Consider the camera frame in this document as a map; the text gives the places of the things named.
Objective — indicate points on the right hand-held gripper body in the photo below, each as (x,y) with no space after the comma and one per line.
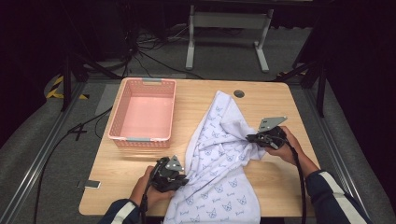
(271,137)

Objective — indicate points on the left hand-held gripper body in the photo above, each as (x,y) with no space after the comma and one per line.
(166,179)

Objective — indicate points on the white printed cloth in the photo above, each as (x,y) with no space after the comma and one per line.
(218,168)

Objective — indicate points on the pink plastic basket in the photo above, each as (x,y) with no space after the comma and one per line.
(146,115)

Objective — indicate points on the person's left hand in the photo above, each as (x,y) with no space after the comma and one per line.
(155,197)

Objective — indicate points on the person's right hand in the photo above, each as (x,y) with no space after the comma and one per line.
(289,149)

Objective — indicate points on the black metal stand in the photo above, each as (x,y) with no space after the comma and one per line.
(66,84)
(320,90)

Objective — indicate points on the grey tape piece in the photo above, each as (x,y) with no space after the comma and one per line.
(89,184)

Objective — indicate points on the yellow black hazard tape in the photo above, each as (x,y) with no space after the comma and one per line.
(53,91)

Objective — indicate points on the aluminium floor rail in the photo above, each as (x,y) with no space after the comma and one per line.
(330,137)
(31,168)

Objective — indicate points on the grey metal table frame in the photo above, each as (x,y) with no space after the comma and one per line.
(229,20)

